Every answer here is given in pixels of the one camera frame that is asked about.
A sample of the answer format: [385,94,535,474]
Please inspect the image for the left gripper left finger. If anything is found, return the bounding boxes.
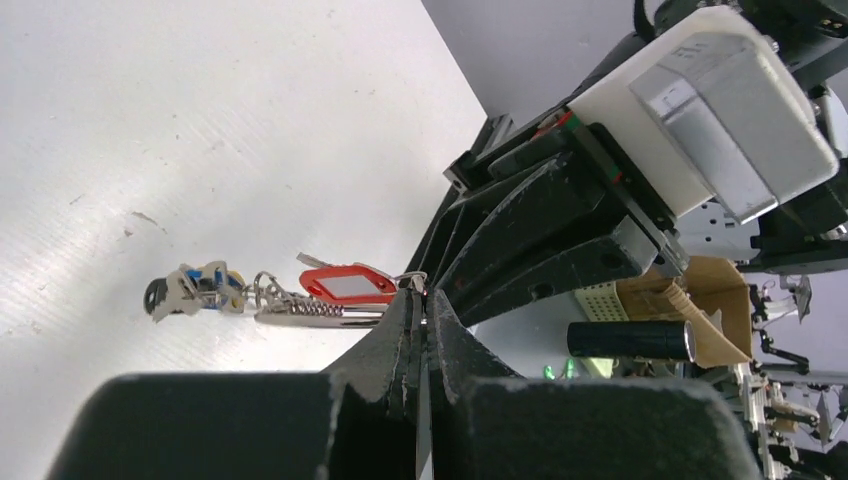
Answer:
[48,289,422,479]

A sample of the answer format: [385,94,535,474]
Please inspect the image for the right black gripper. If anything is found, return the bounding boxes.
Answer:
[436,113,689,326]

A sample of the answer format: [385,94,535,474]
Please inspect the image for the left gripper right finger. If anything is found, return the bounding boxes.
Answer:
[428,291,759,479]

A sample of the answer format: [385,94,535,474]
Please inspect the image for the keyring with keys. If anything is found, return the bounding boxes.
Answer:
[172,260,428,329]

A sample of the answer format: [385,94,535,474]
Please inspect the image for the red tag key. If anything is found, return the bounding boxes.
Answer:
[297,253,398,306]

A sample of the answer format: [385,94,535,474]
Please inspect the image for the black fob key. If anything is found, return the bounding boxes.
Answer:
[143,270,194,323]

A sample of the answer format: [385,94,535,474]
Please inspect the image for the loose colourful key tags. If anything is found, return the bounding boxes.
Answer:
[543,357,580,381]

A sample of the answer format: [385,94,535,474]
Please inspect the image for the brown cardboard box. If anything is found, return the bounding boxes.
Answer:
[616,256,753,368]

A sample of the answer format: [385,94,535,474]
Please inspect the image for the dark cylinder with cap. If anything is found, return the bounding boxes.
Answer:
[566,320,696,362]

